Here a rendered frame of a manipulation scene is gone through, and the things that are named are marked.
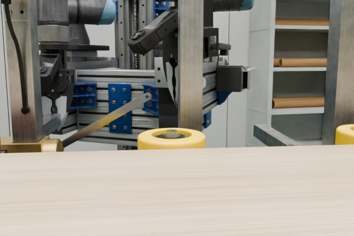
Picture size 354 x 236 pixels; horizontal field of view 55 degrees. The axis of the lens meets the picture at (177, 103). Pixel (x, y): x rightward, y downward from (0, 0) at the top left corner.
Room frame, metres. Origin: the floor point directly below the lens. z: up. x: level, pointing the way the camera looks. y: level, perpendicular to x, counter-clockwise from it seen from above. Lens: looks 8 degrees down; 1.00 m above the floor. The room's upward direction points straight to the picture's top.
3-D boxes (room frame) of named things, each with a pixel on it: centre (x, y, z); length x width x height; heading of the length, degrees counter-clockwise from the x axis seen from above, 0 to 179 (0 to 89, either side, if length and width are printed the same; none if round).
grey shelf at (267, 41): (3.25, -1.18, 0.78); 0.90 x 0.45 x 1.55; 102
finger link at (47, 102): (0.85, 0.32, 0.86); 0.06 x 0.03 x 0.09; 5
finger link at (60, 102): (0.85, 0.28, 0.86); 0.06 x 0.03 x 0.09; 5
